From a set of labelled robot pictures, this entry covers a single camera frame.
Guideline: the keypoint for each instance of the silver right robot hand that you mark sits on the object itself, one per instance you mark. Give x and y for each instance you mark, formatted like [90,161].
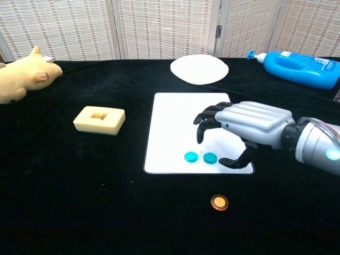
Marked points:
[252,122]

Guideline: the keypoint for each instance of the cyan disc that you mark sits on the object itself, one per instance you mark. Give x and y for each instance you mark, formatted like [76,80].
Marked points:
[210,157]
[190,156]

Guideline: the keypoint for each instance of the orange disc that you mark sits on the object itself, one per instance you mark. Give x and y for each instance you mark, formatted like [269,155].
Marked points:
[219,203]

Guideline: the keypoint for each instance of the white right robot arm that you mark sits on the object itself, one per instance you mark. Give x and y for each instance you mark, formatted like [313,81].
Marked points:
[313,143]

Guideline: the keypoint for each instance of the white rectangular board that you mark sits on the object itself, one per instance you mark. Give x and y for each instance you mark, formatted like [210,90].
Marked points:
[170,132]

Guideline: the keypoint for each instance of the blue pump detergent bottle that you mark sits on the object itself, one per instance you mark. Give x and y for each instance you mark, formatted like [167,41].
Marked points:
[300,69]

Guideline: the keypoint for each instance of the white round plate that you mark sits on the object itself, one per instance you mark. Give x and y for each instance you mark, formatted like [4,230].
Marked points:
[199,69]

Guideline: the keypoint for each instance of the woven folding screen panel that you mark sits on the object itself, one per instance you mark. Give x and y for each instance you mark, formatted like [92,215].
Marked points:
[164,26]
[247,26]
[53,26]
[310,26]

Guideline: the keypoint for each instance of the metal screen hinge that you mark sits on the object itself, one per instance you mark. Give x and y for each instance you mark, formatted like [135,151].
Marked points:
[218,31]

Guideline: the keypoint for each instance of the yellow sponge block with hole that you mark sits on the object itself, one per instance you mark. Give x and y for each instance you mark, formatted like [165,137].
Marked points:
[87,123]

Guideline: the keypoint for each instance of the black velvet tablecloth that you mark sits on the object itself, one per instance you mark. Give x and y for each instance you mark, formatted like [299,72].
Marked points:
[53,186]

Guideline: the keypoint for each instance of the yellow plush animal toy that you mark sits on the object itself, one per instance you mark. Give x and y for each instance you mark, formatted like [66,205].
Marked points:
[24,77]

